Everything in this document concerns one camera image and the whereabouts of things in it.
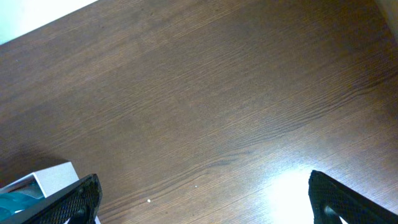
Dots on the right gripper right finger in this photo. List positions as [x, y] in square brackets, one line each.
[333, 202]

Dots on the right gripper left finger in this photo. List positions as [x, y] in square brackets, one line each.
[76, 203]

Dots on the blue mouthwash bottle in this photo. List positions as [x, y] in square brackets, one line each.
[19, 200]

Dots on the white open cardboard box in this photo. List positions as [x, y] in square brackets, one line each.
[55, 178]

